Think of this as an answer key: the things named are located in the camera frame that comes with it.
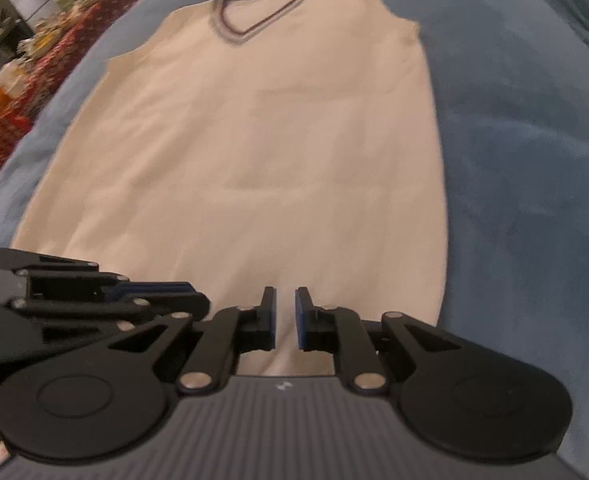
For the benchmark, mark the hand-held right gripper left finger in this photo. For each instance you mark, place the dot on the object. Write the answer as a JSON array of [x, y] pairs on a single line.
[[273, 320]]

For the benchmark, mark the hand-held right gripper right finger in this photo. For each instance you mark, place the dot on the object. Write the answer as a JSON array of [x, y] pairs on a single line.
[[300, 320]]

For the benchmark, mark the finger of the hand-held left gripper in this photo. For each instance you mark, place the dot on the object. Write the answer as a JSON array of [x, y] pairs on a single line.
[[149, 288], [124, 307]]

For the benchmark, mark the cream knit vest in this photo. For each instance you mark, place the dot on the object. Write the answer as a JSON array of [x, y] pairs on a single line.
[[254, 160]]

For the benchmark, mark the red patterned tablecloth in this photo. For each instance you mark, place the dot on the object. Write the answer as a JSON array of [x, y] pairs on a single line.
[[49, 75]]

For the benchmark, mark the blue fleece blanket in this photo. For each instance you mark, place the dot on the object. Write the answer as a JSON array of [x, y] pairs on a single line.
[[524, 160]]

